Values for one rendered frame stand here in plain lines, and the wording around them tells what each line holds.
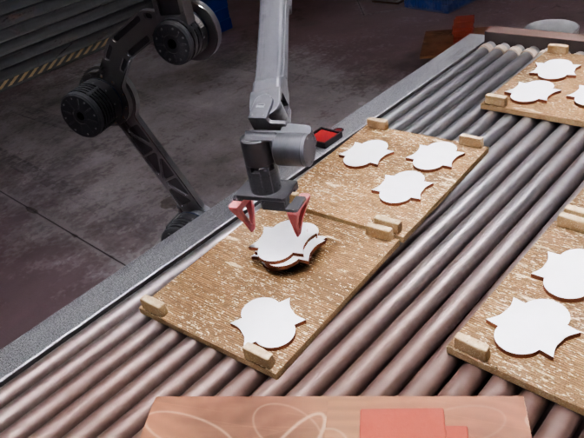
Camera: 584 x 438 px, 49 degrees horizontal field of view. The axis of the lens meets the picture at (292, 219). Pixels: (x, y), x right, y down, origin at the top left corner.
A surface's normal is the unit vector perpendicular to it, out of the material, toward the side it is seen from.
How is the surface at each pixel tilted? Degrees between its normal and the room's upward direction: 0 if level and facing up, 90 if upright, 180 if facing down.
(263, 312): 0
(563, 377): 0
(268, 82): 23
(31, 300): 0
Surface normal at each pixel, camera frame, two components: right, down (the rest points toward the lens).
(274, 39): -0.25, -0.53
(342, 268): -0.16, -0.82
